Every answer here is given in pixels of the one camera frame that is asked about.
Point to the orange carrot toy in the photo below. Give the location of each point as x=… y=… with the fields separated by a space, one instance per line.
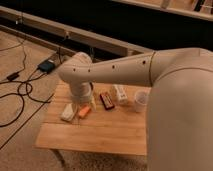
x=84 y=111

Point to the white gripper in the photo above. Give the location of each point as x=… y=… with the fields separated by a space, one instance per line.
x=82 y=94

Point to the dark chocolate bar box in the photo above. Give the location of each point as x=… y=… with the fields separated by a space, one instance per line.
x=106 y=100

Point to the white plastic bottle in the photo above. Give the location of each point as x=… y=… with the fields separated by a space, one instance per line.
x=121 y=95

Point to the clear plastic cup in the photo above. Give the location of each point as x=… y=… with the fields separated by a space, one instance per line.
x=140 y=101

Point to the white sponge block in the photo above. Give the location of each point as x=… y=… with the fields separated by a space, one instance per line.
x=68 y=112

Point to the blue power box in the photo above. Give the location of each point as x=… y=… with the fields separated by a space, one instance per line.
x=46 y=66

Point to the wooden table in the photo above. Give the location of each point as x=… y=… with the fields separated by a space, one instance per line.
x=117 y=131

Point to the black power adapter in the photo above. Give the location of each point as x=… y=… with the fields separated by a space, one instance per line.
x=13 y=76

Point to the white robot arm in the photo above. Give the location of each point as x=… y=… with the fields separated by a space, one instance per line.
x=179 y=117

